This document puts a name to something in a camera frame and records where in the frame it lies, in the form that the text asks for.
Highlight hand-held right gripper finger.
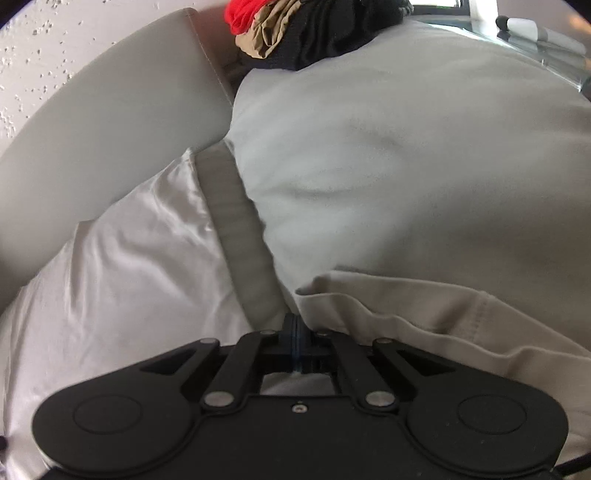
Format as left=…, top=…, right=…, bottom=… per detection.
left=299, top=318, right=459, bottom=412
left=139, top=314, right=301, bottom=410

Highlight cream garment with black tags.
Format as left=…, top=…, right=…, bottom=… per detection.
left=259, top=272, right=591, bottom=464

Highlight grey sofa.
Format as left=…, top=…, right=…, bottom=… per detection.
left=0, top=7, right=591, bottom=480

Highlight large grey sofa cushion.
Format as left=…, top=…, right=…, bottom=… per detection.
left=224, top=18, right=591, bottom=370

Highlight grey sofa back cushion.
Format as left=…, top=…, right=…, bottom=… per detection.
left=0, top=7, right=237, bottom=315

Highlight red garment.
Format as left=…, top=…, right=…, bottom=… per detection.
left=224, top=0, right=278, bottom=37

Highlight glass side table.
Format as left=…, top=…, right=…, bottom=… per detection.
left=411, top=4, right=591, bottom=100

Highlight white device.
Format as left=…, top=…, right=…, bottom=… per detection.
left=496, top=15, right=588, bottom=54

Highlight black cable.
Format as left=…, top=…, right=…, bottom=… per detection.
left=558, top=456, right=591, bottom=477

